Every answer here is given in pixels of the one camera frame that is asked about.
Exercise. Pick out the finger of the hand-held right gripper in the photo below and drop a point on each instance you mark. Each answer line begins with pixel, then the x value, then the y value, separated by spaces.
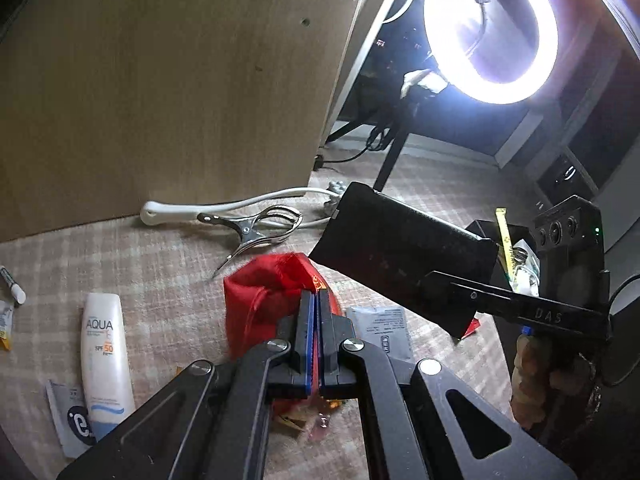
pixel 545 315

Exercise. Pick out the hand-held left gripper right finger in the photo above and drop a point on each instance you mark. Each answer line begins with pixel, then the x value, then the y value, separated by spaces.
pixel 324 325

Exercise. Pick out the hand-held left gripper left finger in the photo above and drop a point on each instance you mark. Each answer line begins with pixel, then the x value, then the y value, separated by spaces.
pixel 306 325

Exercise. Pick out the red cloth pouch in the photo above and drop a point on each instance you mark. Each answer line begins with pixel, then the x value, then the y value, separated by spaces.
pixel 260 295

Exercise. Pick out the black container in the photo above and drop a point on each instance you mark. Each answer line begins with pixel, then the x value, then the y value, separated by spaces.
pixel 482 230

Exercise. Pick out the black wallet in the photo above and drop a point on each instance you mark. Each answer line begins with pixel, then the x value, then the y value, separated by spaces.
pixel 400 240

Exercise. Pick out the metal spring clip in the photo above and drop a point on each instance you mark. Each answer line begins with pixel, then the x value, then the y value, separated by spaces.
pixel 240 230

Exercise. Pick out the person's right hand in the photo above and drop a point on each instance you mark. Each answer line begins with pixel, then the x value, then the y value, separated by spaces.
pixel 530 385

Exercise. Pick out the crumpled clear plastic wrapper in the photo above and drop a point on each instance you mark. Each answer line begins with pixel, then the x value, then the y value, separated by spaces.
pixel 525 270

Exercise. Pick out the white labelled sachet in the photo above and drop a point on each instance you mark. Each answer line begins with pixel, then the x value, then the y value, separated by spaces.
pixel 380 330

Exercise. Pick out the yellow measuring tape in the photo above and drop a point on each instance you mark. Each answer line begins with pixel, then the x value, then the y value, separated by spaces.
pixel 505 240

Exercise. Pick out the small red packet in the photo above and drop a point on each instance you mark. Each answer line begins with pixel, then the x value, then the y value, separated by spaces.
pixel 472 327

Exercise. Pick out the black box with silver logo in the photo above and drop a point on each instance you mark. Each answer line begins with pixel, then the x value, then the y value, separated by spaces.
pixel 567 177

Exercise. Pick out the wooden clothespin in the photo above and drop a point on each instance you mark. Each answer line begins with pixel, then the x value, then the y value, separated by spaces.
pixel 290 421

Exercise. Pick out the clear pink candy wrapper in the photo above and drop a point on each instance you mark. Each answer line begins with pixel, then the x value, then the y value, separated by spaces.
pixel 320 422

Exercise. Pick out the dark shelf unit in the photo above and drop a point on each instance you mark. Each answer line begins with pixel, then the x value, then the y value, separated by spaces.
pixel 575 125

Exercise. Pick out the black power adapter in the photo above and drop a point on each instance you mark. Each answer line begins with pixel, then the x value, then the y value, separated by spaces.
pixel 318 163

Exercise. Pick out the pink plaid blanket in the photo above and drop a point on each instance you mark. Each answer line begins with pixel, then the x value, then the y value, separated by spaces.
pixel 150 270

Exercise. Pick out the white massager with grey balls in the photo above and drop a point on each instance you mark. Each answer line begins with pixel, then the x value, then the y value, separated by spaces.
pixel 165 211

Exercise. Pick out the black tripod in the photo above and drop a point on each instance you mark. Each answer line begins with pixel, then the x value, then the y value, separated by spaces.
pixel 395 155

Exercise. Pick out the white sunscreen tube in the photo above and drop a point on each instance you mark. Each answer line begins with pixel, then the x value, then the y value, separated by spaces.
pixel 105 360

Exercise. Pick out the white crumpled cloth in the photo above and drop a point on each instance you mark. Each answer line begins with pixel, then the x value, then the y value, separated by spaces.
pixel 422 82

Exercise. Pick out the grey foil sachet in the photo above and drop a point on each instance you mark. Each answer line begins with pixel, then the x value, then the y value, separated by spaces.
pixel 70 420

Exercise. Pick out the light wooden cabinet panel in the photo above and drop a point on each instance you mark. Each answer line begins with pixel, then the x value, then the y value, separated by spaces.
pixel 150 85

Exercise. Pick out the white furniture panel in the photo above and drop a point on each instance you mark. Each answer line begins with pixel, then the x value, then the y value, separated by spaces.
pixel 360 35

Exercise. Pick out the small yellow white packet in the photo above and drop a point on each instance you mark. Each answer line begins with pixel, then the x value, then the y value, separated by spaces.
pixel 5 330

